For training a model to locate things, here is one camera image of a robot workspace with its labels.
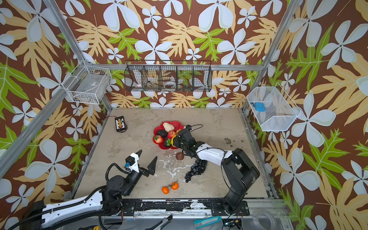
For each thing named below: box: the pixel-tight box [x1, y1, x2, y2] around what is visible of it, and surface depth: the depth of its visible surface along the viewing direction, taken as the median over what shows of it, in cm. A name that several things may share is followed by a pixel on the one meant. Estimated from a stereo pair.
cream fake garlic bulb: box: [162, 122, 175, 133], surface depth 103 cm
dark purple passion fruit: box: [162, 137, 172, 149], surface depth 95 cm
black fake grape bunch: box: [184, 159, 208, 184], surface depth 86 cm
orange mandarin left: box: [161, 186, 170, 195], surface depth 79 cm
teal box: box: [193, 215, 222, 229], surface depth 72 cm
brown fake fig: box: [175, 151, 185, 161], surface depth 92 cm
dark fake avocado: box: [157, 129, 168, 138], surface depth 101 cm
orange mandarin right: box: [171, 181, 179, 191], surface depth 81 cm
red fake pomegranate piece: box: [167, 130, 178, 140], surface depth 99 cm
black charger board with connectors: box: [115, 115, 127, 132], surface depth 110 cm
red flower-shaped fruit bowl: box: [152, 120, 185, 150], surface depth 100 cm
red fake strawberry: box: [153, 135, 164, 144], surface depth 97 cm
